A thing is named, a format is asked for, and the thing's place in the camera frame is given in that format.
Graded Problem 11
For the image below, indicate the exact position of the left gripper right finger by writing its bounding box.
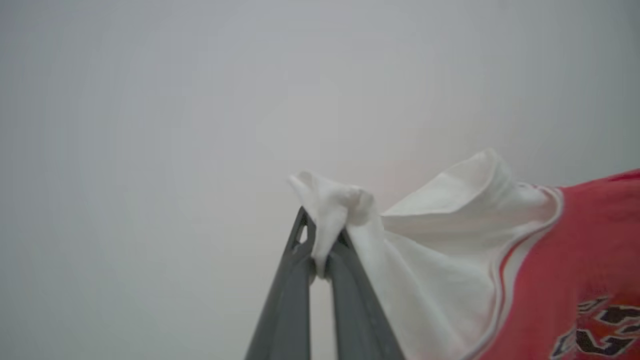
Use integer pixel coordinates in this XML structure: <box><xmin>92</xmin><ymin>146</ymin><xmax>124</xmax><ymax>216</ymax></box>
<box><xmin>325</xmin><ymin>230</ymin><xmax>406</xmax><ymax>360</ymax></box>

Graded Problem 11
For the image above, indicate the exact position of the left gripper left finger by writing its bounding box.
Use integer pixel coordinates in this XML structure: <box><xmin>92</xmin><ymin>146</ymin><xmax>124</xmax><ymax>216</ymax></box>
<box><xmin>245</xmin><ymin>206</ymin><xmax>317</xmax><ymax>360</ymax></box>

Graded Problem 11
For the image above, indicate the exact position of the red and white jersey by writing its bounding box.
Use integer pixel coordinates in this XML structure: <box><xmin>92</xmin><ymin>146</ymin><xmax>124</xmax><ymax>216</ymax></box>
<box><xmin>287</xmin><ymin>148</ymin><xmax>640</xmax><ymax>360</ymax></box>

